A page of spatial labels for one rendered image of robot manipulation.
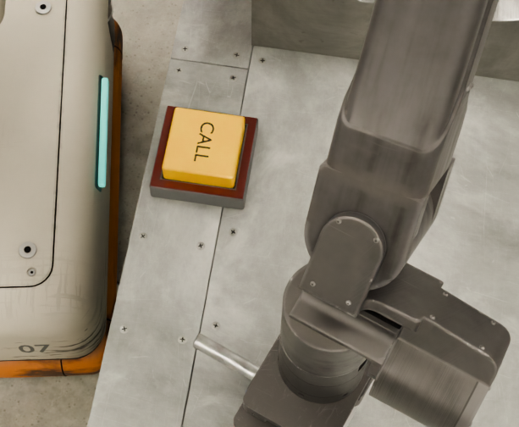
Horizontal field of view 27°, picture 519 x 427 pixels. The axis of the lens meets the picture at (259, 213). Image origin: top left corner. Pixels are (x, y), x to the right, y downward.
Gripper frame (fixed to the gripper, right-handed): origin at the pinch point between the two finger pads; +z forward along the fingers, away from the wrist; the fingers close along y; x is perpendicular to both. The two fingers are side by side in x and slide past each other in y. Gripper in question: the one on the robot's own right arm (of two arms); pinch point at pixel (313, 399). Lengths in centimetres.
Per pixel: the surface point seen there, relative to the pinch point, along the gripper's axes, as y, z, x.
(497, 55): 35.0, 0.7, 0.9
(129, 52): 63, 84, 67
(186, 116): 16.1, 0.5, 20.9
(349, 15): 30.2, -2.2, 13.2
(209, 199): 11.5, 3.1, 16.0
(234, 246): 9.4, 4.4, 12.3
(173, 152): 12.6, 0.6, 20.0
